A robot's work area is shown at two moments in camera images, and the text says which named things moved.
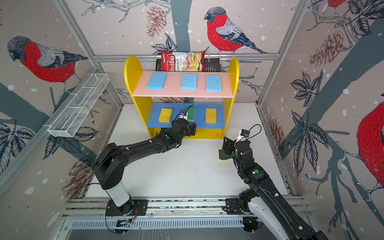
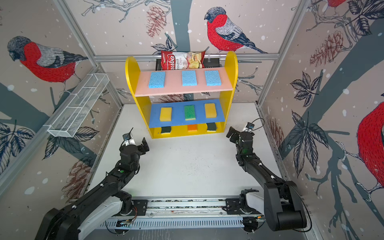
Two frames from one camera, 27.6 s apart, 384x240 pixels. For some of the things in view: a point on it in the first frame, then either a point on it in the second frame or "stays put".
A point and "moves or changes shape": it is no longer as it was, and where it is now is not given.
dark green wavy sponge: [223, 156] -> [211, 127]
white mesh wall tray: [75, 114] stays put
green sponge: [191, 113] stays put
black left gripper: [190, 132] -> [143, 150]
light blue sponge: [189, 81] moves or changes shape
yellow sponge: [211, 115] moves or changes shape
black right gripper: [229, 145] -> [236, 135]
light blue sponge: [157, 81] stays put
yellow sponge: [165, 115] stays put
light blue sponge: [213, 83] moves or changes shape
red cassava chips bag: [172, 61] stays put
